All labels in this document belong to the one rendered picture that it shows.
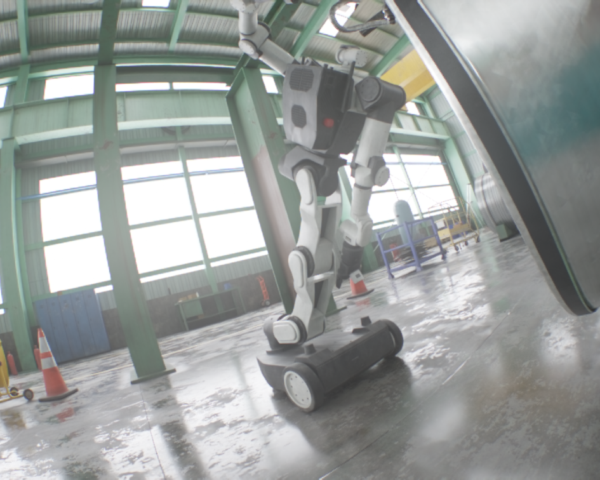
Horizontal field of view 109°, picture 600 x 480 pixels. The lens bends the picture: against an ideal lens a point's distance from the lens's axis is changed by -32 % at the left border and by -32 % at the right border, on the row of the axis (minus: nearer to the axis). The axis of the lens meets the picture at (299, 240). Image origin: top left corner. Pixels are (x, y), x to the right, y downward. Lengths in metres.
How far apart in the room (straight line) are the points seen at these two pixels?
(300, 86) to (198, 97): 11.27
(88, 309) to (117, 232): 6.38
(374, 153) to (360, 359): 0.81
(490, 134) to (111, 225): 3.20
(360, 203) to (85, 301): 8.91
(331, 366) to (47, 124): 11.06
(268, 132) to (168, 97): 8.07
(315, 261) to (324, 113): 0.59
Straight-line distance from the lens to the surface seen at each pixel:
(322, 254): 1.30
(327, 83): 1.06
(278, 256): 4.52
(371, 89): 1.02
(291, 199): 3.98
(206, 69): 5.21
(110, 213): 3.36
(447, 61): 0.44
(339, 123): 1.11
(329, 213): 1.31
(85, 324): 9.51
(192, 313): 9.33
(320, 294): 1.45
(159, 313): 9.96
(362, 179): 1.10
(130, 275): 3.19
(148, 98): 11.88
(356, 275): 1.30
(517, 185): 0.44
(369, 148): 1.06
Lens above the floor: 0.50
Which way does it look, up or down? 7 degrees up
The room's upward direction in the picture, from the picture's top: 17 degrees counter-clockwise
